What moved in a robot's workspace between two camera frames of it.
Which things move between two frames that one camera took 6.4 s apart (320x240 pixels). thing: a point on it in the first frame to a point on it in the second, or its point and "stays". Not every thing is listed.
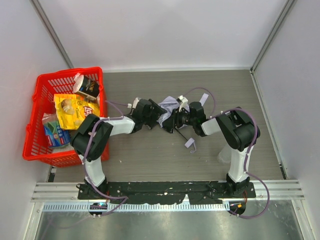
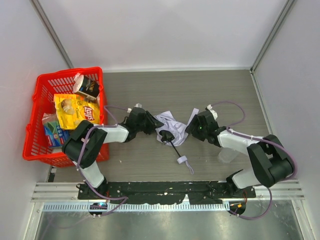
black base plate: x=128 y=193 stays
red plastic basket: x=47 y=85 stays
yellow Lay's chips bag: x=71 y=109 stays
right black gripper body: x=172 y=120 to x=196 y=126
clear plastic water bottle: x=225 y=155 stays
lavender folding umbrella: x=169 y=104 to x=173 y=132
